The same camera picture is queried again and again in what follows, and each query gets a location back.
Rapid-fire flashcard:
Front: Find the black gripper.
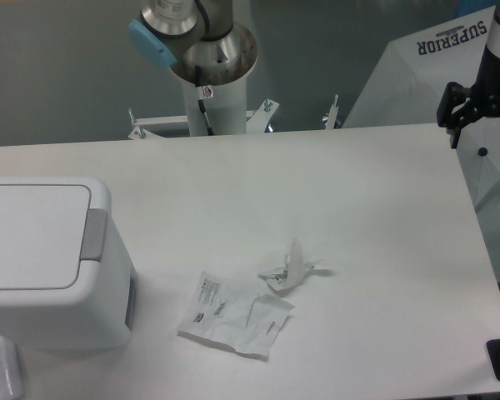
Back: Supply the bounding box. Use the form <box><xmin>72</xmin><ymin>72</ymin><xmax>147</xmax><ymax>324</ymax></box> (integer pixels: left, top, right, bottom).
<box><xmin>436</xmin><ymin>81</ymin><xmax>500</xmax><ymax>149</ymax></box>

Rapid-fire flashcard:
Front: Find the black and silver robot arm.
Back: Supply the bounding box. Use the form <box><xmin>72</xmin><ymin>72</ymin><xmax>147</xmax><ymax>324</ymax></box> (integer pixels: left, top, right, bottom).
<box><xmin>437</xmin><ymin>1</ymin><xmax>500</xmax><ymax>149</ymax></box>

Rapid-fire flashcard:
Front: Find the silver robot arm blue cap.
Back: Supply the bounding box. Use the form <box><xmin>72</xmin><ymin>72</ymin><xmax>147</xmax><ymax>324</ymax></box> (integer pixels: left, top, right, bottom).
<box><xmin>128</xmin><ymin>0</ymin><xmax>258</xmax><ymax>87</ymax></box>

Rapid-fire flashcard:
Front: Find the white plastic trash can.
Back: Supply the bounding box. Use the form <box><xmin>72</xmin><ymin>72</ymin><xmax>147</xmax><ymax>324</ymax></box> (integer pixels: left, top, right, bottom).
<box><xmin>0</xmin><ymin>177</ymin><xmax>138</xmax><ymax>350</ymax></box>

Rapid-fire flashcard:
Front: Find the white trash can lid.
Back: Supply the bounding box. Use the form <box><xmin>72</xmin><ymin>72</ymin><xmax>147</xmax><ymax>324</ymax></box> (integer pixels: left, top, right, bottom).
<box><xmin>0</xmin><ymin>185</ymin><xmax>90</xmax><ymax>290</ymax></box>

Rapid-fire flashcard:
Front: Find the silver bolt clamp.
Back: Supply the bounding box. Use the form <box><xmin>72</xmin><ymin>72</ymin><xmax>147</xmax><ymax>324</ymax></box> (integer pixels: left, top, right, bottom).
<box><xmin>322</xmin><ymin>93</ymin><xmax>343</xmax><ymax>130</ymax></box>

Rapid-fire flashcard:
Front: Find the small crumpled plastic wrapper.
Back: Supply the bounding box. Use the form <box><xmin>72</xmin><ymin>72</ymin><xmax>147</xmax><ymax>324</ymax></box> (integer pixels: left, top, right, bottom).
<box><xmin>257</xmin><ymin>237</ymin><xmax>333</xmax><ymax>297</ymax></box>

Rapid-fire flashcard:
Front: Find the flat crumpled white wrapper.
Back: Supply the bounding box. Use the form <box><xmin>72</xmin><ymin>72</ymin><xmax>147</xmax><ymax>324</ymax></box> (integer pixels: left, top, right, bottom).
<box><xmin>177</xmin><ymin>272</ymin><xmax>294</xmax><ymax>358</ymax></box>

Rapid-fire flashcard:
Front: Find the grey lid push button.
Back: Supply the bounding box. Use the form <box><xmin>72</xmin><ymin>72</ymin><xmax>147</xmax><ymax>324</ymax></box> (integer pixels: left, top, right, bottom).
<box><xmin>80</xmin><ymin>208</ymin><xmax>108</xmax><ymax>262</ymax></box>

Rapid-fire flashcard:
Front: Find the white patterned paper sheet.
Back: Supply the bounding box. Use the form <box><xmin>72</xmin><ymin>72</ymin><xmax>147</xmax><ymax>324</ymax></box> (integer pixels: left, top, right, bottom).
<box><xmin>0</xmin><ymin>336</ymin><xmax>24</xmax><ymax>399</ymax></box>

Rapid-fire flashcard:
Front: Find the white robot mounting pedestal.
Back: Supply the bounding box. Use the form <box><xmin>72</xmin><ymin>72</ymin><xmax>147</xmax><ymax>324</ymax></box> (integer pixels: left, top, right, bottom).
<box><xmin>180</xmin><ymin>77</ymin><xmax>247</xmax><ymax>137</ymax></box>

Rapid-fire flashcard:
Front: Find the black cable on pedestal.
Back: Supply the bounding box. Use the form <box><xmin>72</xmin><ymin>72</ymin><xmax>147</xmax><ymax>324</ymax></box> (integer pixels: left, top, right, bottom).
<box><xmin>194</xmin><ymin>64</ymin><xmax>216</xmax><ymax>137</ymax></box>

